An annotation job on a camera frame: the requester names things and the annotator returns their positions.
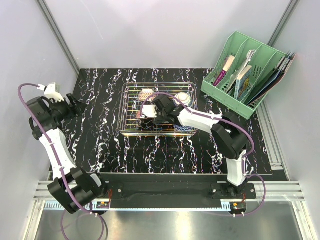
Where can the aluminium rail frame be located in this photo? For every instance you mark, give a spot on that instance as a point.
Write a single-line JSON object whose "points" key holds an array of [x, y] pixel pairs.
{"points": [[273, 191]]}

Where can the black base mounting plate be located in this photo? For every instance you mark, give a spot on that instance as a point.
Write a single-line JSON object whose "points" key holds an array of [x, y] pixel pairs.
{"points": [[166, 203]]}

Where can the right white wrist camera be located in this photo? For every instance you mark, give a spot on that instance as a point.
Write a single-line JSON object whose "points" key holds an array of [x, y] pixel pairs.
{"points": [[148, 112]]}

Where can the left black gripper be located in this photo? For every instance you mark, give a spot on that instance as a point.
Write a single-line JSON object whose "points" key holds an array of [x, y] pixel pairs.
{"points": [[77, 108]]}

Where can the pink floral pattern bowl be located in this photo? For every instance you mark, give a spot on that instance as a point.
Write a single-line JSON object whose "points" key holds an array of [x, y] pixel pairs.
{"points": [[138, 115]]}

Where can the white crumpled paper item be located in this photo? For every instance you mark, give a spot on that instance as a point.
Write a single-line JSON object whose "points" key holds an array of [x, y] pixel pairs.
{"points": [[248, 58]]}

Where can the black marble pattern mat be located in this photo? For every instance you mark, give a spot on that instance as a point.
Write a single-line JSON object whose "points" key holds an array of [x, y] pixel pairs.
{"points": [[96, 145]]}

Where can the blue yellow cover book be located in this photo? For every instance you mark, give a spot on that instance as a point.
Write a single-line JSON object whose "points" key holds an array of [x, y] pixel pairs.
{"points": [[242, 82]]}

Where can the dark folders stack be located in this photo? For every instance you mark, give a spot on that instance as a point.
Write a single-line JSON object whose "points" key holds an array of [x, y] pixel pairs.
{"points": [[266, 83]]}

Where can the green plastic file organizer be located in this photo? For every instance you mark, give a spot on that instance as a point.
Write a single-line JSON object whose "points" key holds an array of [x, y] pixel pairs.
{"points": [[263, 62]]}

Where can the purple spine book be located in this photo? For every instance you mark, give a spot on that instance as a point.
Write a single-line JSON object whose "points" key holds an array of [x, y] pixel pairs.
{"points": [[228, 63]]}

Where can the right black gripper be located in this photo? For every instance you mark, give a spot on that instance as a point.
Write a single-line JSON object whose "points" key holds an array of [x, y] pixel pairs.
{"points": [[159, 118]]}

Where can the blue orange ceramic bowl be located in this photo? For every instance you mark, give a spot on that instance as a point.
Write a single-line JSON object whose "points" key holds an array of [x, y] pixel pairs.
{"points": [[185, 98]]}

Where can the red patterned ceramic bowl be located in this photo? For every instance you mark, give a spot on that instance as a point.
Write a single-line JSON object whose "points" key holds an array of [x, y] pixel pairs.
{"points": [[144, 94]]}

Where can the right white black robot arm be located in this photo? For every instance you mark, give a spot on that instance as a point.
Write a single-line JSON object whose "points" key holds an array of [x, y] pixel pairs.
{"points": [[229, 136]]}

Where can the metal wire dish rack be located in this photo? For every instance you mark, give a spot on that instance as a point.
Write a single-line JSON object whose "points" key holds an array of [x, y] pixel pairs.
{"points": [[138, 119]]}

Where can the blue zigzag pattern bowl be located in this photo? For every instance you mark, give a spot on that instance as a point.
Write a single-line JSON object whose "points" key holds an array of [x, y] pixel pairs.
{"points": [[184, 128]]}

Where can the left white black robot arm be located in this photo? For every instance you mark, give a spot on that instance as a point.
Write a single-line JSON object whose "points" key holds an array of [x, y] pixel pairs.
{"points": [[72, 186]]}

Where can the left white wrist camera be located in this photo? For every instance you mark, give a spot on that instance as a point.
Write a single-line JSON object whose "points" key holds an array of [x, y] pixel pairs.
{"points": [[51, 92]]}

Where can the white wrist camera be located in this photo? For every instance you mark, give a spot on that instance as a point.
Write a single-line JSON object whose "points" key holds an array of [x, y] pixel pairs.
{"points": [[51, 92], [148, 112]]}

